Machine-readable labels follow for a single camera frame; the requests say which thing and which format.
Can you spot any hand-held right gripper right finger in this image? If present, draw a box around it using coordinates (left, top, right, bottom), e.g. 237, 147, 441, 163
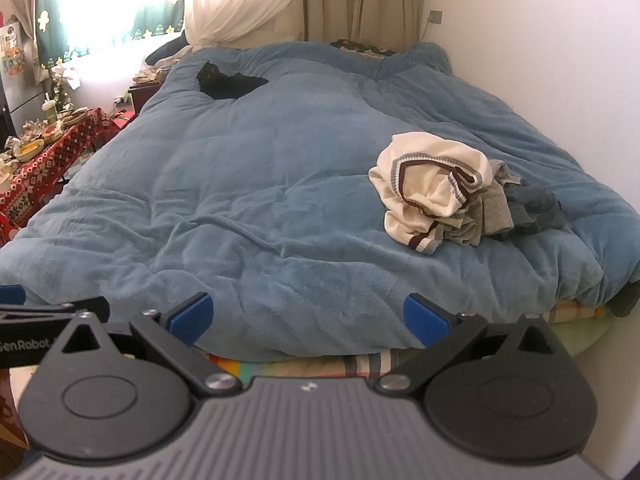
374, 292, 571, 395

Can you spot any beige curtain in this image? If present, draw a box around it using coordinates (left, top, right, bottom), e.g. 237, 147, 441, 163
300, 0, 431, 48

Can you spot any colourful striped bed sheet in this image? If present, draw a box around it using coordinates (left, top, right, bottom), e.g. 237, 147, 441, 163
207, 300, 626, 378

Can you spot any white flower bouquet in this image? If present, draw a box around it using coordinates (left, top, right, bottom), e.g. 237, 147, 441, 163
47, 60, 81, 111

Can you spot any grey shirt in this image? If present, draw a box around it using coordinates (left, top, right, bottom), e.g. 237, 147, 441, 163
435, 160, 523, 248

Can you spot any black cloth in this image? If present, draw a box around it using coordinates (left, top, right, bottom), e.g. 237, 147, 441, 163
196, 61, 268, 101

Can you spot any red patterned tablecloth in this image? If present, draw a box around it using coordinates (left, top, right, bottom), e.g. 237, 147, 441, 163
0, 107, 136, 231

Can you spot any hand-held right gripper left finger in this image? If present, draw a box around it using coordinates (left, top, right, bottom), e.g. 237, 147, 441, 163
45, 292, 242, 397

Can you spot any dark wooden nightstand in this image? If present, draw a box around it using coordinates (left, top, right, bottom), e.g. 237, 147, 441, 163
129, 82, 166, 116

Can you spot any green printed curtain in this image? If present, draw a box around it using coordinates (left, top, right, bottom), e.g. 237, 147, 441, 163
35, 0, 186, 68

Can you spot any green bed base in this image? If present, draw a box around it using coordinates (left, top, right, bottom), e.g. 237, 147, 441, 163
550, 310, 626, 356

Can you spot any white sheer curtain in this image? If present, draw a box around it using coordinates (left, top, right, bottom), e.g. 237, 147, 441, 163
182, 0, 306, 48

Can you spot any blue fleece blanket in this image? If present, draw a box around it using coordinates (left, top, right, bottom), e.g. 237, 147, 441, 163
0, 40, 640, 356

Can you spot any dark cloth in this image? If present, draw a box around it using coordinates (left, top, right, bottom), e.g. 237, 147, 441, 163
612, 285, 640, 318

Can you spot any patterned pillow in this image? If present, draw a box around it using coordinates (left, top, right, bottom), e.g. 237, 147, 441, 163
330, 37, 401, 58

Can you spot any silver fridge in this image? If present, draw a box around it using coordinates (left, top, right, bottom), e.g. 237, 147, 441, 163
0, 22, 41, 141

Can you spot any yellow bowl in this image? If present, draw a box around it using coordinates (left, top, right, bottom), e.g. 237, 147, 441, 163
15, 140, 46, 161

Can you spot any dark blue garment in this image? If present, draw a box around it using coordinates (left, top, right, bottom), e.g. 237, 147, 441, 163
505, 182, 563, 236

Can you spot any cream knit vest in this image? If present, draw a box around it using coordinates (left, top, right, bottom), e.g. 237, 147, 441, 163
369, 131, 496, 256

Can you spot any dark blue pillow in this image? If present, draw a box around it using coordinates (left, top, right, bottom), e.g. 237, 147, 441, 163
147, 35, 193, 66

